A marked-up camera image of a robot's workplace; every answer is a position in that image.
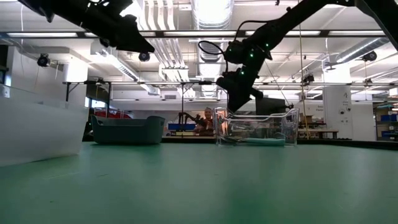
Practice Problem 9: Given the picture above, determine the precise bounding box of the black monitor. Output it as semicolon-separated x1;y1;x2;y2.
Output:
254;96;295;116

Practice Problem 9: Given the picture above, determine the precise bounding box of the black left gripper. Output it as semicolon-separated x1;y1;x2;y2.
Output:
80;0;155;54

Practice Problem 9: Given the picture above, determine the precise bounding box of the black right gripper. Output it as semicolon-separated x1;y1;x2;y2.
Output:
228;58;265;113

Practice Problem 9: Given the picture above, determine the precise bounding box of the black wall screen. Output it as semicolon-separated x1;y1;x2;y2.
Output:
85;81;112;105

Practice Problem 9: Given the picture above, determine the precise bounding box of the person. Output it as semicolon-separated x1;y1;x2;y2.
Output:
194;107;216;137

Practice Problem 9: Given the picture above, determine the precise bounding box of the silver ventilation duct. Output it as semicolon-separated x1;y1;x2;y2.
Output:
191;0;236;99

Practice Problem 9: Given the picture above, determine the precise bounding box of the wooden background table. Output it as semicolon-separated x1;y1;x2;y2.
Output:
298;129;340;140

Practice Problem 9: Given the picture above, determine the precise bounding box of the black overhead frame beam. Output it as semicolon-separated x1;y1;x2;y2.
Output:
0;29;398;40

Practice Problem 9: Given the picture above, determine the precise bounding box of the thin hanging cable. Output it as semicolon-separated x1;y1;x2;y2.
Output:
297;24;312;138

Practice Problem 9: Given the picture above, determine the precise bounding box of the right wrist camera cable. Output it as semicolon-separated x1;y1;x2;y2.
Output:
198;20;272;74

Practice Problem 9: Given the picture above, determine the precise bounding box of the gray-blue plastic bin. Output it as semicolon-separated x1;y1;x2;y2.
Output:
91;115;166;144

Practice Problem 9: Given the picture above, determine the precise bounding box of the green table mat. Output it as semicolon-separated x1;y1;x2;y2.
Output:
0;138;398;224

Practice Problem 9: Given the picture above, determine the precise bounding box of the frosted white plastic bin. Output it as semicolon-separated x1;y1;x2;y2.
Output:
0;83;90;167

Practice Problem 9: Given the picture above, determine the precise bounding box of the blue crate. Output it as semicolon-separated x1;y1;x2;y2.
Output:
167;123;197;131

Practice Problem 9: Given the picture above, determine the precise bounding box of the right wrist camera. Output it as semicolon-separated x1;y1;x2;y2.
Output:
216;75;242;92

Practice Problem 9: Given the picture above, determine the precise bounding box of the clear plastic bin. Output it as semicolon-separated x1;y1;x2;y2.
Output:
213;107;300;147

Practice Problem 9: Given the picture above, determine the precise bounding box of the black background rack frame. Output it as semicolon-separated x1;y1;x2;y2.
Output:
62;79;231;138

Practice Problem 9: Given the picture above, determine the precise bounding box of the shelf with blue bins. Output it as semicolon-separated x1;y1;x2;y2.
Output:
373;102;398;141

